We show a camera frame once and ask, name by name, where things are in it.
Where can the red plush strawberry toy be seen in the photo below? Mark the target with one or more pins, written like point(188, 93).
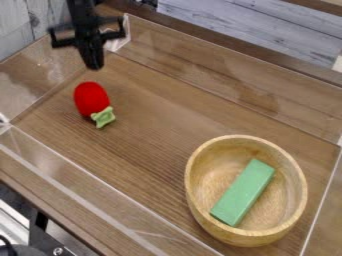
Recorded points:
point(92, 103)

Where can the green rectangular block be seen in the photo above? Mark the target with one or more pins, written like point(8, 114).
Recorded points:
point(243, 192)

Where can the clear acrylic tray walls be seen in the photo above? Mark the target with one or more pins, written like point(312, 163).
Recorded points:
point(110, 183)

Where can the black metal table bracket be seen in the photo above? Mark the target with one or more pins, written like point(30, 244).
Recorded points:
point(40, 240)

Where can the wooden bowl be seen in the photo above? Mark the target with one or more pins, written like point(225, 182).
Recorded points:
point(213, 166)

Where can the clear acrylic corner bracket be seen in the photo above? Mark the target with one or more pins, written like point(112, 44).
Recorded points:
point(113, 45)

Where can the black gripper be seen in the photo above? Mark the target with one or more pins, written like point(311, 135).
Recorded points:
point(88, 39)

